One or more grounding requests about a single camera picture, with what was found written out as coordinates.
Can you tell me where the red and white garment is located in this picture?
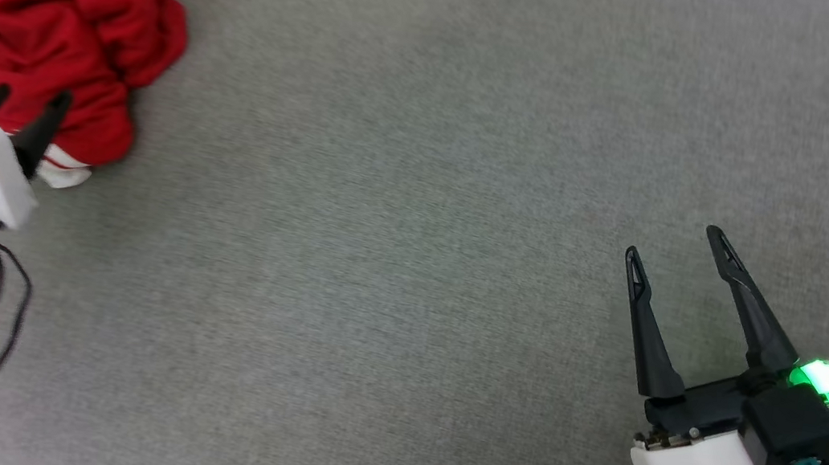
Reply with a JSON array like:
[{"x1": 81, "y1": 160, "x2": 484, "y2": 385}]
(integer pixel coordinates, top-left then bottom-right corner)
[{"x1": 0, "y1": 0, "x2": 194, "y2": 205}]

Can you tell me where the grey fabric sofa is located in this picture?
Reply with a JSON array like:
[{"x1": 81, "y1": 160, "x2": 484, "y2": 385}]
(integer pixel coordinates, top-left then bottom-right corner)
[{"x1": 0, "y1": 0, "x2": 829, "y2": 465}]

